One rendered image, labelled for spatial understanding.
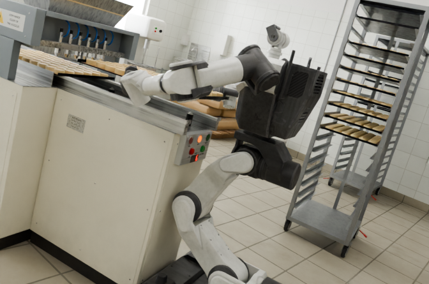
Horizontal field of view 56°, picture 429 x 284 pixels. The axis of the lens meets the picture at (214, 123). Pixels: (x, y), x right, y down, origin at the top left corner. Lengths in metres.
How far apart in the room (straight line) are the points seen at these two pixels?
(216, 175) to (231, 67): 0.54
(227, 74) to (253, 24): 5.26
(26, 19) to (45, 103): 0.39
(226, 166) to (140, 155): 0.38
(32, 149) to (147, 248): 0.73
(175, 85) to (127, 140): 0.58
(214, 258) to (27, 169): 0.99
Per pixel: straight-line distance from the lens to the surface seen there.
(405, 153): 5.53
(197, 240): 1.82
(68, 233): 2.14
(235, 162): 1.64
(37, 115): 2.06
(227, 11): 6.92
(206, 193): 1.76
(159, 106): 2.06
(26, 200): 2.23
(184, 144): 1.70
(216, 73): 1.30
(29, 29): 1.94
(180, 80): 1.29
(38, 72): 2.12
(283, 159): 1.61
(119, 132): 1.83
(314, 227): 3.16
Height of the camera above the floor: 1.21
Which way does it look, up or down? 10 degrees down
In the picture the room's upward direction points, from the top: 15 degrees clockwise
